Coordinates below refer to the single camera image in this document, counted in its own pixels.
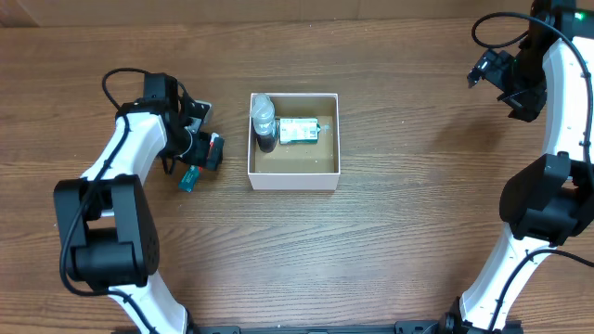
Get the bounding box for green soap bar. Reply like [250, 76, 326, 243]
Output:
[278, 118, 321, 145]

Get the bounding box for white cardboard box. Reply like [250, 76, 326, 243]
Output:
[247, 93, 342, 191]

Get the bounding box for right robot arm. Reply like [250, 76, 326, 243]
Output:
[395, 1, 593, 333]

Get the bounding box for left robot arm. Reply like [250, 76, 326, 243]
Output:
[54, 97, 224, 333]

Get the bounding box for red green toothpaste tube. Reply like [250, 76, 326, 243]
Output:
[178, 132, 225, 192]

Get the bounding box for clear pump soap bottle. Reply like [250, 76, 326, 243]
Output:
[250, 94, 278, 153]

